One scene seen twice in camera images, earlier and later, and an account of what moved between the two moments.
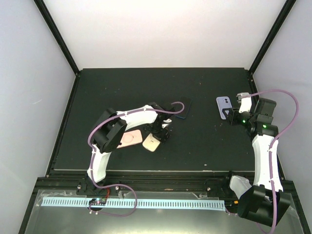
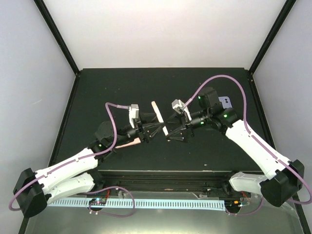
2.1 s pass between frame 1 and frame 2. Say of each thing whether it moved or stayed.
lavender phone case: stayed
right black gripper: moved
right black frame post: stayed
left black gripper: moved
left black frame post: stayed
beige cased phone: moved
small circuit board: stayed
